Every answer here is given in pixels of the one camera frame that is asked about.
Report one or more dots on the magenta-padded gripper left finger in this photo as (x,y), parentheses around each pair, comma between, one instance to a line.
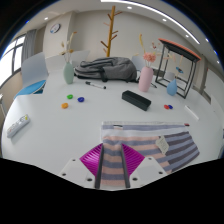
(91,160)

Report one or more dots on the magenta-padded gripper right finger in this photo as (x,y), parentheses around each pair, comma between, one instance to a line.
(133,160)

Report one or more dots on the pink and grey striped towel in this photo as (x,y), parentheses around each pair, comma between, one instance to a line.
(133,136)

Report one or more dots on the black rectangular case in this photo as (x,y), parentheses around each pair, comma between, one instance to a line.
(136,100)

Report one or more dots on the orange round magnet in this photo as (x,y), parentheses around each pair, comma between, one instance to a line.
(65,105)

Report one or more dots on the blue round magnet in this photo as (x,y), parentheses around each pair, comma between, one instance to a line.
(81,99)
(170,107)

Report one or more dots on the red round magnet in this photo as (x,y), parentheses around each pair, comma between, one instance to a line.
(166,107)

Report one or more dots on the green round magnet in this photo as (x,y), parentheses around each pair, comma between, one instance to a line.
(70,96)

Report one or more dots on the black marker pen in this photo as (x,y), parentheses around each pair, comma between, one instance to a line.
(95,85)

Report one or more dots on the white flat bar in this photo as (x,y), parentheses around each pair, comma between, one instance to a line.
(191,112)

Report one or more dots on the white remote control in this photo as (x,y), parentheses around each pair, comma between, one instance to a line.
(18,126)

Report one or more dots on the blue vase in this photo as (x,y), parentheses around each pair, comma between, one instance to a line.
(172,88)

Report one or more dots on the pink vase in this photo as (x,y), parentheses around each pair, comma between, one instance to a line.
(146,79)

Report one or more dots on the grey backpack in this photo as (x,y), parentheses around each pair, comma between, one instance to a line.
(106,68)

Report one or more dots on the white plastic chair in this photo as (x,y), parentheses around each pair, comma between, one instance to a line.
(138,63)

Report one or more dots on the pink flower bouquet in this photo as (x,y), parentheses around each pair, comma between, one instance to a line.
(149,57)

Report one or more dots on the dried pale stems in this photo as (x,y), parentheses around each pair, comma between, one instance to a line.
(180,65)

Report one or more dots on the dried beige stems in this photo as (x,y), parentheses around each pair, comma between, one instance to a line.
(68,50)

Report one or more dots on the window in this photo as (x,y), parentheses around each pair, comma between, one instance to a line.
(8,65)

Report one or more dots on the grey curtain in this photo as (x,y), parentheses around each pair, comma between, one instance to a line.
(29,46)

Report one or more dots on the wooden coat stand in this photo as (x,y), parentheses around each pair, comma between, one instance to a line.
(111,30)

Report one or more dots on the ceiling lights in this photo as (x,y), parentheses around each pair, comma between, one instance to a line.
(129,7)

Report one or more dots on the orange-topped black frame stand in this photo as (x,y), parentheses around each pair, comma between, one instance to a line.
(180,50)

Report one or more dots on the round wall clock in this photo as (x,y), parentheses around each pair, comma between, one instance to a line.
(55,28)

